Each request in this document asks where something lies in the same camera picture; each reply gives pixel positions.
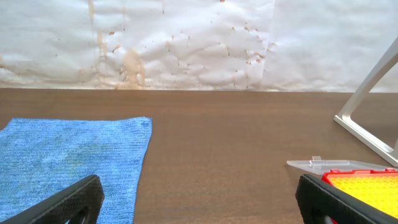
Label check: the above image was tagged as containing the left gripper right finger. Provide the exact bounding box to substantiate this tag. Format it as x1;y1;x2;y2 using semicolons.
295;173;398;224

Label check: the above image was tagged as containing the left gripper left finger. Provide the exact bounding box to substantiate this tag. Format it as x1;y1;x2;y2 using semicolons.
0;174;105;224

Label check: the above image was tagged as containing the red and yellow tip box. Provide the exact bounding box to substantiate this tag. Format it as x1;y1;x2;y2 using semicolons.
286;156;398;224

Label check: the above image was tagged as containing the blue cloth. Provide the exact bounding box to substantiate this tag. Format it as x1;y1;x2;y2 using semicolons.
0;116;154;224

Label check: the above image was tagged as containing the white and blue stand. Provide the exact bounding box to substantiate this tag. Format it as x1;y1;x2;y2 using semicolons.
333;36;398;168

